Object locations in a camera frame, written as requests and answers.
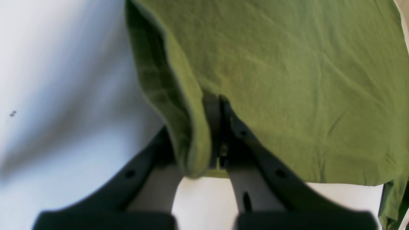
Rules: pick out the olive green T-shirt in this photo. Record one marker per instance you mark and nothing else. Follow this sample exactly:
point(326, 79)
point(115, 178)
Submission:
point(323, 84)

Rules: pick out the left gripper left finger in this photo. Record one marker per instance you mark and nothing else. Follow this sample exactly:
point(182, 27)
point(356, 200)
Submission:
point(139, 197)

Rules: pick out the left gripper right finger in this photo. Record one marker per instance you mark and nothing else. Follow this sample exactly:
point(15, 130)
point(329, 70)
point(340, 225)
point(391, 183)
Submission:
point(268, 194)

